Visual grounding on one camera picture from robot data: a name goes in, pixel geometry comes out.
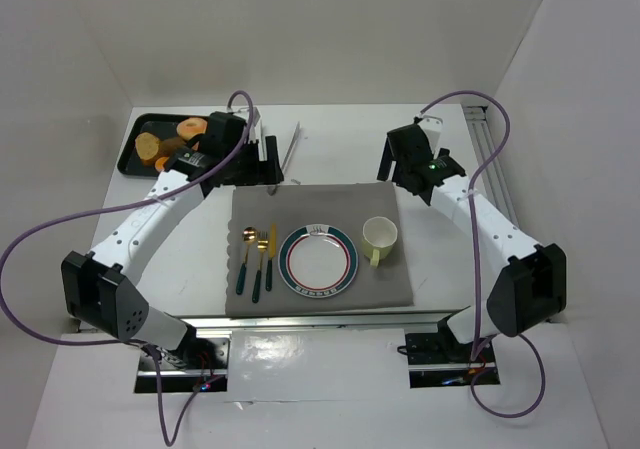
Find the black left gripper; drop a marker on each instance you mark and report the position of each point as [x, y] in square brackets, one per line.
[261, 160]

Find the gold spoon green handle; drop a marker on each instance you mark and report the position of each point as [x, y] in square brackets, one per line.
[249, 237]

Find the aluminium rail front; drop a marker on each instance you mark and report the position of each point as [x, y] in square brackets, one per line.
[349, 320]

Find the aluminium rail right side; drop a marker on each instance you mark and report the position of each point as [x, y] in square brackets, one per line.
[480, 121]

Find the light green mug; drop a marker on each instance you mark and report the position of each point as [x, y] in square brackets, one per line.
[379, 235]

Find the orange round bun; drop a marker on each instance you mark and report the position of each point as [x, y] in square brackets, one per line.
[162, 164]

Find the gold knife green handle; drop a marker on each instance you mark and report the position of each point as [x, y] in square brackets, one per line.
[271, 255]

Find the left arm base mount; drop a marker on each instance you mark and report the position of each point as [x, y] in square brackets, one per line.
[207, 373]

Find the sliced bread loaf end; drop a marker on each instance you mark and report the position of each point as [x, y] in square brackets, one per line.
[148, 148]

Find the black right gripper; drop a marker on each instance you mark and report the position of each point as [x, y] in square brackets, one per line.
[395, 156]

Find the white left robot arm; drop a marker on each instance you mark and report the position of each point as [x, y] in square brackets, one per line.
[100, 286]

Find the black food tray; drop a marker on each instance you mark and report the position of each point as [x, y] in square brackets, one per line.
[161, 125]

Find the dark brown bread roll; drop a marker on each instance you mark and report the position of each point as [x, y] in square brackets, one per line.
[168, 147]

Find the orange glazed donut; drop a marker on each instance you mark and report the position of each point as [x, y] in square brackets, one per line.
[191, 127]

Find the aluminium rail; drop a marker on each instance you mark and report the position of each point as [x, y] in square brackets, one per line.
[349, 320]
[480, 121]

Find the white plate green rim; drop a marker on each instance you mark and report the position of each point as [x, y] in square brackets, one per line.
[318, 261]

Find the gold fork green handle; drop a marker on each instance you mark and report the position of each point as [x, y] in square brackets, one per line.
[262, 246]

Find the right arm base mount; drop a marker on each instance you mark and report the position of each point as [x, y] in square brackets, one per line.
[434, 362]

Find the grey placemat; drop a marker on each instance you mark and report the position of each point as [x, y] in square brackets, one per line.
[346, 207]

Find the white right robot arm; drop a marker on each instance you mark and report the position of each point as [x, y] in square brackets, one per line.
[531, 284]

